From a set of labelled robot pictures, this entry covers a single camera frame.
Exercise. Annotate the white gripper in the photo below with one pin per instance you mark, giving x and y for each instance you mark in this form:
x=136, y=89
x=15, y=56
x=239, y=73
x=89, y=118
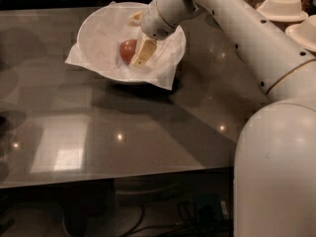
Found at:
x=152, y=23

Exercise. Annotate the red apple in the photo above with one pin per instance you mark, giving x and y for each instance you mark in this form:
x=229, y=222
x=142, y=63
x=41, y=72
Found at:
x=127, y=50

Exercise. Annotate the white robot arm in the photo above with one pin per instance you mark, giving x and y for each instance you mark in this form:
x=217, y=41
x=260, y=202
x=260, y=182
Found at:
x=275, y=160

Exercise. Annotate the white bowl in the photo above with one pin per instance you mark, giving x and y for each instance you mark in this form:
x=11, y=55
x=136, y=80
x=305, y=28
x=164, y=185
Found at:
x=95, y=33

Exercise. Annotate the white paper liner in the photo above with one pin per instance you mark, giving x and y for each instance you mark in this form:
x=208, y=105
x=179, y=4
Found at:
x=102, y=60

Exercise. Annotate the tall stack of paper plates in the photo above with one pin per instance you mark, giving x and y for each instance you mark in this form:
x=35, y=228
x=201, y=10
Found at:
x=283, y=10

